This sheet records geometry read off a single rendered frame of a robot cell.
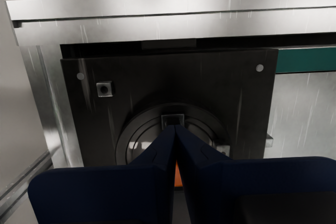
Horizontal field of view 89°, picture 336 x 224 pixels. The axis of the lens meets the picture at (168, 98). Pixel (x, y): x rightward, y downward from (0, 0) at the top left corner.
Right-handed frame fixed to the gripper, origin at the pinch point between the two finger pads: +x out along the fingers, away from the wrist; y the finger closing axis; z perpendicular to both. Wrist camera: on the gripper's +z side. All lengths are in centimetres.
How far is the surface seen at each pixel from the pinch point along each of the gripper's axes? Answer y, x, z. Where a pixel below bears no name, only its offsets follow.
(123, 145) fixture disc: 5.6, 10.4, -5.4
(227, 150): -5.8, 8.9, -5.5
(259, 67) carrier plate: -10.0, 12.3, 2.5
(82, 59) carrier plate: 9.4, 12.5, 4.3
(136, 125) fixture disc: 3.9, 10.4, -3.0
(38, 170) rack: 18.9, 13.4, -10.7
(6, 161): 33.7, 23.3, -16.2
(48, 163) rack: 18.8, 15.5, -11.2
